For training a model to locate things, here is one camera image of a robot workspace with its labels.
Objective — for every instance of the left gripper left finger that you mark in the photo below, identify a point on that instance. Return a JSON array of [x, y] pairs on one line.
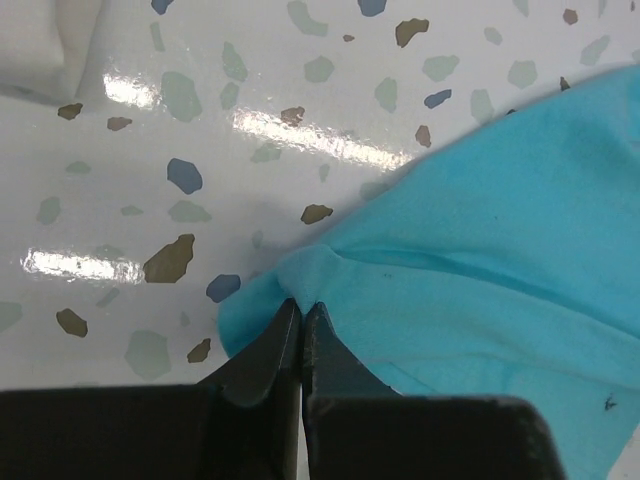
[[240, 422]]

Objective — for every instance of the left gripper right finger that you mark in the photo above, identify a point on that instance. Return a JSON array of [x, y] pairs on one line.
[[357, 427]]

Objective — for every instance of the turquoise blue t shirt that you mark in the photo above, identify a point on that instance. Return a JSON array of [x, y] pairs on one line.
[[506, 263]]

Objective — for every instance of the folded cream t shirt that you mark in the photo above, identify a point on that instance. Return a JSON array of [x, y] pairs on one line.
[[45, 45]]

